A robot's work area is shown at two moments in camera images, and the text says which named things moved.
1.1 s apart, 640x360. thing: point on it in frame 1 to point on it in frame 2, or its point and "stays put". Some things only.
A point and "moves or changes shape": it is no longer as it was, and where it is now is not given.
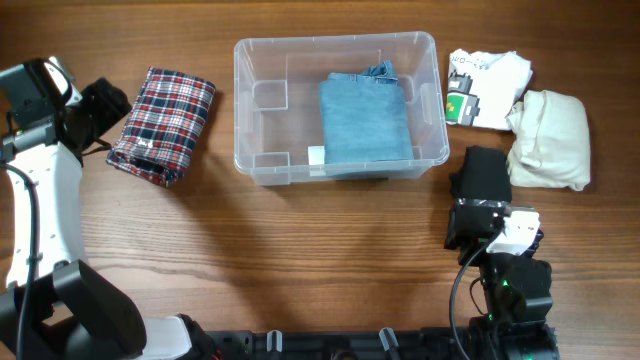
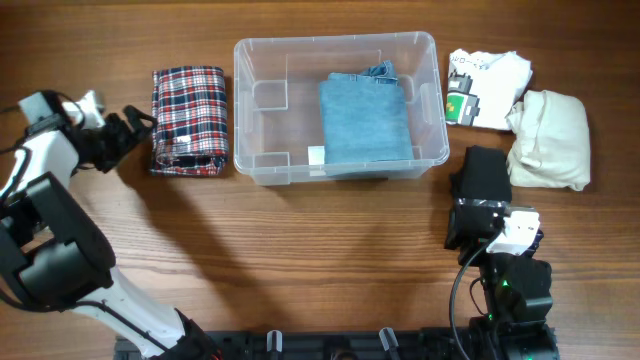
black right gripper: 460,230 stays put
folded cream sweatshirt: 551,141 stays put
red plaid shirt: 162,126 moves or changes shape
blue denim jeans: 365,116 stays put
